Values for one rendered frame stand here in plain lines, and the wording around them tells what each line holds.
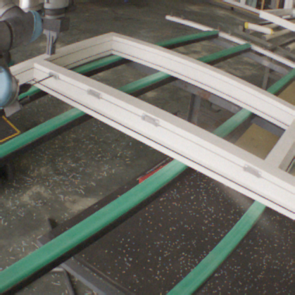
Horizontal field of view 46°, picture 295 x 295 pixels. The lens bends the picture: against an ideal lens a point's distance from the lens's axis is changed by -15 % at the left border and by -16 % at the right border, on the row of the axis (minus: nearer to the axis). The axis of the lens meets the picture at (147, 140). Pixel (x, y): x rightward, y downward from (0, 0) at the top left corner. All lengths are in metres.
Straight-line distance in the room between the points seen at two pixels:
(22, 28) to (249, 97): 0.80
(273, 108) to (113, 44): 0.70
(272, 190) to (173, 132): 0.30
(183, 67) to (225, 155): 0.56
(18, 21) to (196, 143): 0.54
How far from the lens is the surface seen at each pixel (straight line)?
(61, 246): 0.72
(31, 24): 0.91
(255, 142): 1.60
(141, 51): 1.50
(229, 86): 1.33
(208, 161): 0.95
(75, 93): 1.16
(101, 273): 1.03
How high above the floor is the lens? 1.41
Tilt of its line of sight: 32 degrees down
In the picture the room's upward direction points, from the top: 8 degrees clockwise
